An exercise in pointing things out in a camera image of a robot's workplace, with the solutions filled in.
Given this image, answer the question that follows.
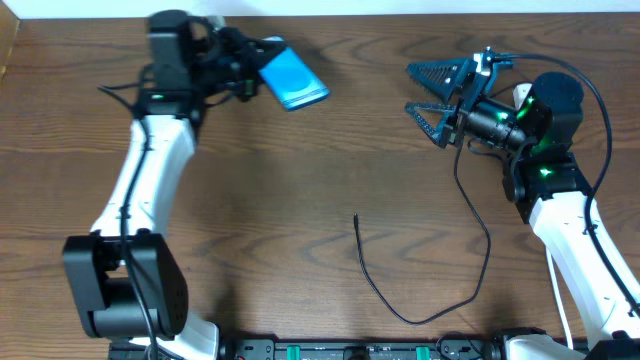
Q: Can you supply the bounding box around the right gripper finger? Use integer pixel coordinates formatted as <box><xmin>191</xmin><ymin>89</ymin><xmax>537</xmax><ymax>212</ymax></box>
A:
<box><xmin>406</xmin><ymin>58</ymin><xmax>475</xmax><ymax>103</ymax></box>
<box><xmin>404</xmin><ymin>102</ymin><xmax>457</xmax><ymax>146</ymax></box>

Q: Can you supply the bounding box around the black USB charging cable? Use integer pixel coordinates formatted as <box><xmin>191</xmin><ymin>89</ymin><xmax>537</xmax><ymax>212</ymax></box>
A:
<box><xmin>353</xmin><ymin>82</ymin><xmax>531</xmax><ymax>327</ymax></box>

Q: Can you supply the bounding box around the blue screen Galaxy smartphone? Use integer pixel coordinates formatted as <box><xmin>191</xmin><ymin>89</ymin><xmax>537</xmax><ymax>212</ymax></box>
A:
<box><xmin>259</xmin><ymin>36</ymin><xmax>330</xmax><ymax>111</ymax></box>

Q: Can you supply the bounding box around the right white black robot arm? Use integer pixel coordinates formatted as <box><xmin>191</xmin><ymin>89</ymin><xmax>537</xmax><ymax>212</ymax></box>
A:
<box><xmin>405</xmin><ymin>49</ymin><xmax>639</xmax><ymax>359</ymax></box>

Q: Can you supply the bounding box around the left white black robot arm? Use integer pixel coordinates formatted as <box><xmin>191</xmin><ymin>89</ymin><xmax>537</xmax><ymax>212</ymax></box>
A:
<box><xmin>63</xmin><ymin>10</ymin><xmax>286</xmax><ymax>359</ymax></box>

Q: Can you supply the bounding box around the white power strip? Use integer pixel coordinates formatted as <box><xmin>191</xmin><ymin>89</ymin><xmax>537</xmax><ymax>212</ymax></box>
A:
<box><xmin>512</xmin><ymin>82</ymin><xmax>532</xmax><ymax>110</ymax></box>

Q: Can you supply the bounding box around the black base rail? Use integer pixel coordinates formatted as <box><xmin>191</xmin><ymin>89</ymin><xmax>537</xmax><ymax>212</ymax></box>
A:
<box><xmin>107</xmin><ymin>337</ymin><xmax>591</xmax><ymax>360</ymax></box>

